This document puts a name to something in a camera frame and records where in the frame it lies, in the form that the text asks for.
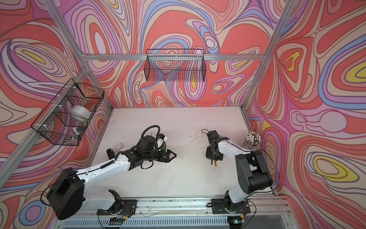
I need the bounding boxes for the left black wire basket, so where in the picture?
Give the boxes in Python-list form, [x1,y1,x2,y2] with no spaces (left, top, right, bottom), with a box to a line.
[30,79,104,146]

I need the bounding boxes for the silver tape roll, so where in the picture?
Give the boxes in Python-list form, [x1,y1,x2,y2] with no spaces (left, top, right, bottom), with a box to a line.
[68,105,92,122]

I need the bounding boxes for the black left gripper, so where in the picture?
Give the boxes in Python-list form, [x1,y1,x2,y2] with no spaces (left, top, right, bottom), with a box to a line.
[143,148,177,163]

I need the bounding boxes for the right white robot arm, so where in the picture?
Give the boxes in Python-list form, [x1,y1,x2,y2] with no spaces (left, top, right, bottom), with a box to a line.
[206,130,273,204]

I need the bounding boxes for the black wire basket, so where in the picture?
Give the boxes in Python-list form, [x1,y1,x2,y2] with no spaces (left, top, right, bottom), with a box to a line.
[30,79,104,146]
[144,48,206,83]

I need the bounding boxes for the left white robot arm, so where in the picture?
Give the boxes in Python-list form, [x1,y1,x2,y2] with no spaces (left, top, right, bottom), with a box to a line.
[46,134,177,220]

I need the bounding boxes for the back black wire basket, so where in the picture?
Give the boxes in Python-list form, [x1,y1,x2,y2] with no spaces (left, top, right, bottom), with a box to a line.
[144,48,206,83]

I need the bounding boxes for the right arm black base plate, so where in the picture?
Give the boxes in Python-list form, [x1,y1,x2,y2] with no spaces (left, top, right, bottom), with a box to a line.
[206,198,251,215]

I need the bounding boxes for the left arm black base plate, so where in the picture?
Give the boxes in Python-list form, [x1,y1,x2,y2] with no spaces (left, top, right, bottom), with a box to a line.
[97,199,138,217]

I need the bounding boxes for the aluminium frame corner post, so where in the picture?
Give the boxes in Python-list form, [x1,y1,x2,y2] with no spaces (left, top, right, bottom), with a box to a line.
[42,0,113,111]

